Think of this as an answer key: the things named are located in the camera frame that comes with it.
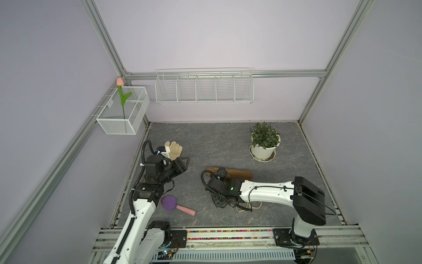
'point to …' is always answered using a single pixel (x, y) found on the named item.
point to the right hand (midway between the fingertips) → (216, 196)
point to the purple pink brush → (168, 203)
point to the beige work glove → (176, 149)
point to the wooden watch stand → (236, 174)
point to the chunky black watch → (222, 173)
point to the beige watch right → (258, 207)
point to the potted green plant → (265, 138)
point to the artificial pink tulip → (124, 98)
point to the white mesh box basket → (124, 110)
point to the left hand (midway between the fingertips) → (187, 161)
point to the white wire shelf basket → (202, 86)
